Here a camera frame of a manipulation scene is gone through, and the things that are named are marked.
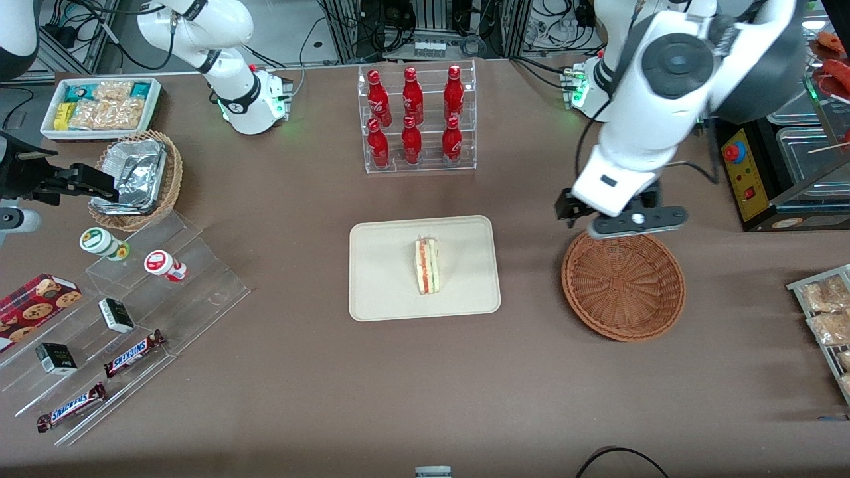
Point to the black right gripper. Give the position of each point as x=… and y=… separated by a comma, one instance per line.
x=26, y=179

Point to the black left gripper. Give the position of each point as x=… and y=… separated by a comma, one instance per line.
x=647, y=194

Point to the triangular sandwich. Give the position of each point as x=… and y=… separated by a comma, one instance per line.
x=427, y=265

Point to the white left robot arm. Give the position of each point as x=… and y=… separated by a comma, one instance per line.
x=664, y=99

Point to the round brown wicker basket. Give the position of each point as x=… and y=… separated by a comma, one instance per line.
x=624, y=289

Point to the light tan wicker basket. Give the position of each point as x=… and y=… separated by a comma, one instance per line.
x=174, y=179

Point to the cream plastic tray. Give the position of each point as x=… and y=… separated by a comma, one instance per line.
x=385, y=269

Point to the tray of packaged pastries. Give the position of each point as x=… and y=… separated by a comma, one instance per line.
x=797, y=287

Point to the green lidded cup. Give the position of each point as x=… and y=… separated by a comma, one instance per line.
x=98, y=240

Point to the white snack bin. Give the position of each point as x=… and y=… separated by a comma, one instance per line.
x=50, y=129

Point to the aluminium foil container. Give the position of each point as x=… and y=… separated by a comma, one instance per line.
x=139, y=172

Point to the yellow snack pack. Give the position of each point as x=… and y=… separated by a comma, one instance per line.
x=63, y=116

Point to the clear cracker bag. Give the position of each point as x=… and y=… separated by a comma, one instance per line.
x=113, y=89
x=109, y=115

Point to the teal snack pack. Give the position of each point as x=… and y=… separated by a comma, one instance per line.
x=78, y=92
x=141, y=89

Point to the red lidded cup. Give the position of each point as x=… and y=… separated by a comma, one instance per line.
x=159, y=262

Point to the red tartan cookie box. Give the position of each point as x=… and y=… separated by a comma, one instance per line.
x=33, y=309

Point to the red cola bottle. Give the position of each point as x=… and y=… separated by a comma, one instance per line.
x=378, y=147
x=451, y=145
x=412, y=96
x=378, y=99
x=453, y=93
x=412, y=145

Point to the small black box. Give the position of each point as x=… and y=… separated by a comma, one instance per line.
x=56, y=358
x=116, y=315

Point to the clear acrylic bottle rack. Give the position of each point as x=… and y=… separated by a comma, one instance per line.
x=428, y=162

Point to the clear acrylic step shelf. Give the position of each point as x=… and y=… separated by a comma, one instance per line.
x=199, y=285

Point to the Snickers chocolate bar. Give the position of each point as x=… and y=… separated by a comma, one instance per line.
x=70, y=407
x=133, y=353

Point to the black food warmer machine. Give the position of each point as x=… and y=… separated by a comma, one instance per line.
x=747, y=176

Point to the white power strip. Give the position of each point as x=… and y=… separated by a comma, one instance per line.
x=428, y=48

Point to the stainless steel pan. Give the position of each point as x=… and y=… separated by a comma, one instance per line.
x=810, y=156
x=793, y=114

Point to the clear bagged pastry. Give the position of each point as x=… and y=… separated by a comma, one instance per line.
x=846, y=385
x=831, y=328
x=827, y=295
x=845, y=360

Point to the small gray device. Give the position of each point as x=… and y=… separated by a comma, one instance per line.
x=433, y=472

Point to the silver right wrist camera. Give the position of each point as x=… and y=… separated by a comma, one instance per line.
x=16, y=222

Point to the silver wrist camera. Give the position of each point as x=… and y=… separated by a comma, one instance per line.
x=16, y=222
x=664, y=219

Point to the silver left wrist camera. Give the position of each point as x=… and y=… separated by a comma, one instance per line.
x=664, y=219

